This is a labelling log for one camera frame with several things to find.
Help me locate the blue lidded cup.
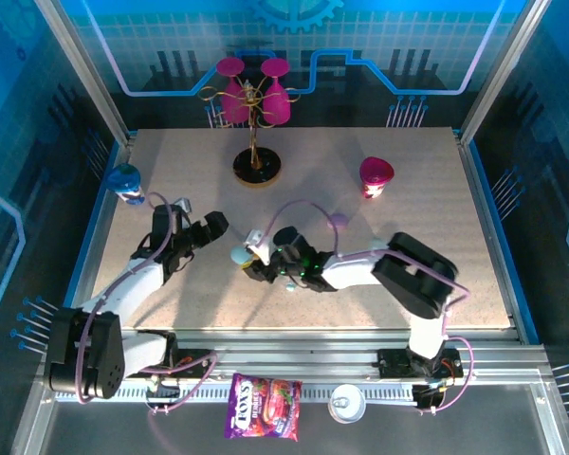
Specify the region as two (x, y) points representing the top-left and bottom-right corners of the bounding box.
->
(105, 162), (147, 207)

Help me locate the pink lidded cup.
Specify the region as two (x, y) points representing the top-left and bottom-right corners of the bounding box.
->
(358, 155), (395, 200)

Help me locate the purple Fox's candy bag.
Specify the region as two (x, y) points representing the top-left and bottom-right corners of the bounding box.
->
(223, 373), (303, 443)

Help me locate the pink wine glass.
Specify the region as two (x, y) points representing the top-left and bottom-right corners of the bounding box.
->
(259, 57), (293, 127)
(215, 56), (250, 125)

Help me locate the small black control box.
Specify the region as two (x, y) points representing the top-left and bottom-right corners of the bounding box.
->
(412, 381), (450, 414)
(144, 378), (181, 414)

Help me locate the aluminium side rail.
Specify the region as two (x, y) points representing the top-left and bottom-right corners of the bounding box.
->
(454, 130), (527, 342)
(64, 132), (137, 333)

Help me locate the gold wire glass rack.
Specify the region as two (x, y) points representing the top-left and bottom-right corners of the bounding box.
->
(197, 79), (303, 189)

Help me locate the aluminium front rail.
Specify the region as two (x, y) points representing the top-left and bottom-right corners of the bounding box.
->
(42, 326), (556, 404)

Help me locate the white slotted cable duct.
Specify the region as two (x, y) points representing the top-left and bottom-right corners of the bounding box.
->
(56, 384), (418, 403)

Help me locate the aluminium frame post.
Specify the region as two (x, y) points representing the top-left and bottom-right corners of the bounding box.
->
(32, 0), (132, 146)
(457, 0), (553, 143)

